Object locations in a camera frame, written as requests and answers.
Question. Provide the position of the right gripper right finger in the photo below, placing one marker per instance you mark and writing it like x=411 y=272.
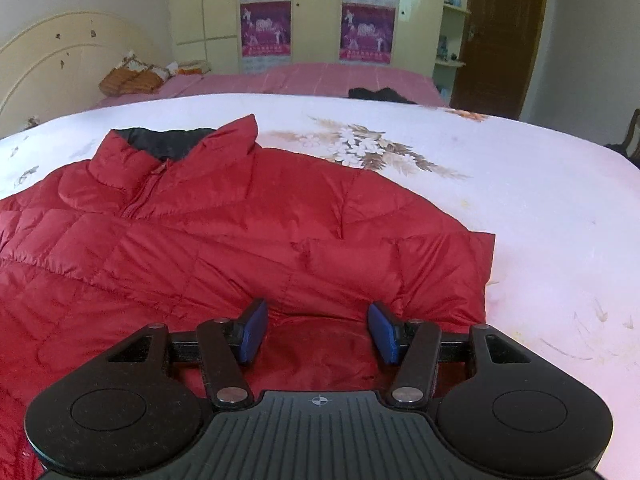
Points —
x=410 y=346

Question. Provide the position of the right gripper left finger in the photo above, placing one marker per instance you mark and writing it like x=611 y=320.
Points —
x=225 y=346

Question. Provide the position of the red puffer jacket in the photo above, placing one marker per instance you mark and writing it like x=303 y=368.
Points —
x=178 y=227

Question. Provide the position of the white floral bed sheet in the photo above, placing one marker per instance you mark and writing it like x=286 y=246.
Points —
x=564 y=212

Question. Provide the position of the black garment on bed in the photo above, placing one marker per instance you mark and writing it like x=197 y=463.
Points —
x=382 y=95

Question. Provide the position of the pink striped bed cover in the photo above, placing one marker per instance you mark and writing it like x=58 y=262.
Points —
x=304 y=79

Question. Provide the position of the brown wooden door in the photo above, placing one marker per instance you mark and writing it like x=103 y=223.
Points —
x=499 y=48

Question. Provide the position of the wooden chair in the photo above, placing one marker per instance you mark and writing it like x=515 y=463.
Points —
x=630 y=147

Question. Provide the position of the lower right purple poster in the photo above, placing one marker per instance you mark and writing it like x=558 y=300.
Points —
x=367 y=34

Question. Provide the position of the lower left purple poster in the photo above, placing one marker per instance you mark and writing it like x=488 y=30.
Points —
x=265 y=35

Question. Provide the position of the cream round headboard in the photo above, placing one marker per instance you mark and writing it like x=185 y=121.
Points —
x=54 y=67

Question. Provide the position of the cream corner shelf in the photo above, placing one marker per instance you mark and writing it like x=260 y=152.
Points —
x=448 y=61

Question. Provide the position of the cream wardrobe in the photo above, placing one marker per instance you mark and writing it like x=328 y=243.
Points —
x=210 y=30

